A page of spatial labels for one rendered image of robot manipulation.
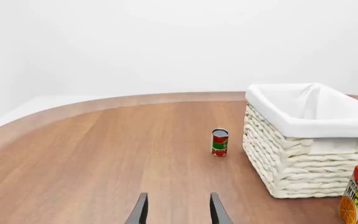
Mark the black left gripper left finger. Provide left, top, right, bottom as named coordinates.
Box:
left=124, top=192, right=149, bottom=224

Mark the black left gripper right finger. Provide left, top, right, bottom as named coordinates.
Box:
left=209, top=192, right=234, bottom=224

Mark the white woven basket with liner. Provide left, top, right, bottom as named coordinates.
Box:
left=242, top=82, right=358, bottom=200

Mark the red and green tomato tin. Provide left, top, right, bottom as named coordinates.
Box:
left=210, top=128, right=230, bottom=158

